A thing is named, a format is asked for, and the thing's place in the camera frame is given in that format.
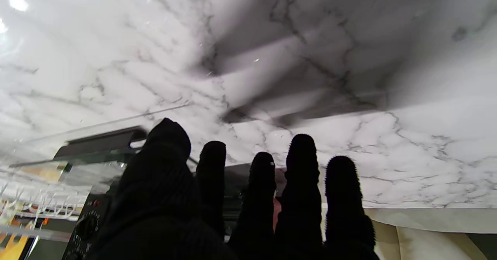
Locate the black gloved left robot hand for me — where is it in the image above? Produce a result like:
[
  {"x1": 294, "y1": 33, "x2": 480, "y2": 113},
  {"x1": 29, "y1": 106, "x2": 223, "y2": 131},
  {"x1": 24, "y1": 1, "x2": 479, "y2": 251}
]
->
[{"x1": 87, "y1": 118, "x2": 379, "y2": 260}]

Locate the glass oven door black handle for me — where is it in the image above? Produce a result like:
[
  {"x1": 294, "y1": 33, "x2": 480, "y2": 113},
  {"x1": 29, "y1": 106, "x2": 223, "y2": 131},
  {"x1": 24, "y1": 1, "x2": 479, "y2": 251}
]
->
[{"x1": 8, "y1": 104, "x2": 198, "y2": 198}]

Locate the black oven knob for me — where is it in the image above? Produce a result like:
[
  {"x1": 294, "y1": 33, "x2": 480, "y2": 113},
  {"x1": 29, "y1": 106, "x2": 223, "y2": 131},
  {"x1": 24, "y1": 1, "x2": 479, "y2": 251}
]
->
[{"x1": 74, "y1": 211, "x2": 100, "y2": 253}]

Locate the beige sofa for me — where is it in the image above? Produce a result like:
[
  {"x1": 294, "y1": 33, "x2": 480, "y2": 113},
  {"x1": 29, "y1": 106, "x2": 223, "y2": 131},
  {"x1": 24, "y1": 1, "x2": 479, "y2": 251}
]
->
[{"x1": 365, "y1": 208, "x2": 497, "y2": 260}]

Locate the white wire dish rack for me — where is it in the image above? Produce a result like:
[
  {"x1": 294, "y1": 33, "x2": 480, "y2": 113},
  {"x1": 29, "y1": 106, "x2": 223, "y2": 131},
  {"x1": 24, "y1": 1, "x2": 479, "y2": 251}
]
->
[{"x1": 0, "y1": 182, "x2": 82, "y2": 222}]

